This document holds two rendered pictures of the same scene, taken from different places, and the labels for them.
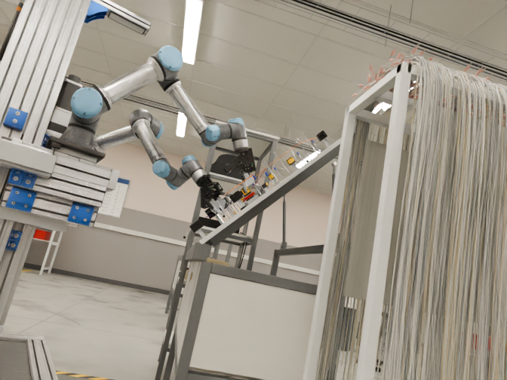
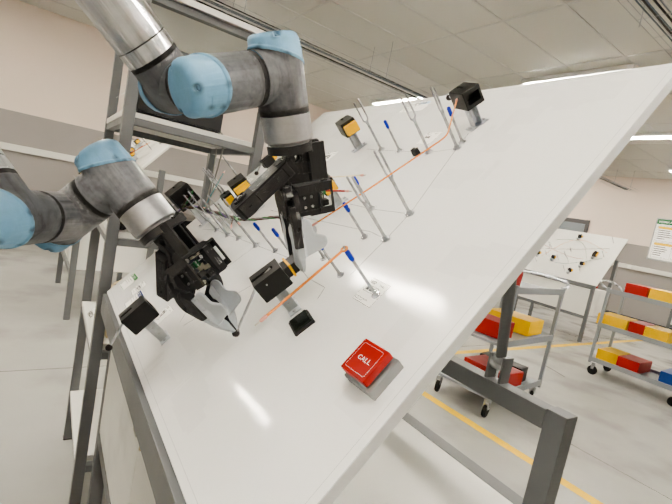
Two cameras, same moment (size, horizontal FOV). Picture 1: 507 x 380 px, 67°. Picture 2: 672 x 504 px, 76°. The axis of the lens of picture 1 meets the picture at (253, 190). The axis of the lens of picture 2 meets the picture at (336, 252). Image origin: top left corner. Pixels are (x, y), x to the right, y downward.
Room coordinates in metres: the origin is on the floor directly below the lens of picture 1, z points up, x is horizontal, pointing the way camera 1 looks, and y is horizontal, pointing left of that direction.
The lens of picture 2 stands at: (1.13, 0.30, 1.28)
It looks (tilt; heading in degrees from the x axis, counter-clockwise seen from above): 6 degrees down; 334
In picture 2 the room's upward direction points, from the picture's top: 11 degrees clockwise
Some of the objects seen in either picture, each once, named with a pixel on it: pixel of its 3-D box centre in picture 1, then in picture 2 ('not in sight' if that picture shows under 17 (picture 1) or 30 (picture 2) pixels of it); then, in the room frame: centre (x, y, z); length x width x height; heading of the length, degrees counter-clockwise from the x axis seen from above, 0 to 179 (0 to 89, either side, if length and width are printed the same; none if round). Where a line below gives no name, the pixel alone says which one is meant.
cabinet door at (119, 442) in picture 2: (185, 295); (120, 417); (2.35, 0.26, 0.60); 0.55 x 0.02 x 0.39; 9
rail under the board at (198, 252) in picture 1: (194, 254); (141, 383); (2.07, 0.24, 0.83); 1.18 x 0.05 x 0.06; 9
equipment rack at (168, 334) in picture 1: (217, 250); (160, 259); (3.03, 0.18, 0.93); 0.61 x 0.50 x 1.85; 9
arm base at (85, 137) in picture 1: (78, 139); not in sight; (1.64, 0.81, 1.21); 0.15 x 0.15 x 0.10
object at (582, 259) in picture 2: not in sight; (566, 280); (5.78, -6.11, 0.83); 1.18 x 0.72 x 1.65; 11
